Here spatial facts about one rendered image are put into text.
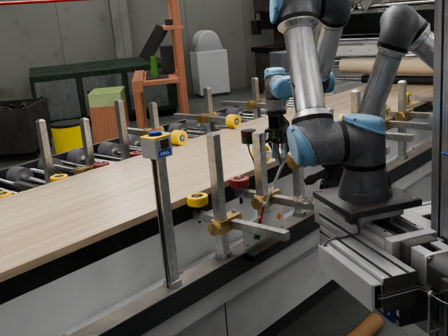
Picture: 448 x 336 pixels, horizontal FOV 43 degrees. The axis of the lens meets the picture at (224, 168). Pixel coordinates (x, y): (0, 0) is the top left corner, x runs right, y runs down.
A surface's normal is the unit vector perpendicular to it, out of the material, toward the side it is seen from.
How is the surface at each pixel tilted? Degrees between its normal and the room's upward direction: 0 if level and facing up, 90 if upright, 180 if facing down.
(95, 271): 90
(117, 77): 90
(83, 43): 90
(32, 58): 90
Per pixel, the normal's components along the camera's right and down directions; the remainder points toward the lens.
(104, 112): 0.12, 0.25
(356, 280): -0.95, 0.16
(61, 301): 0.75, 0.11
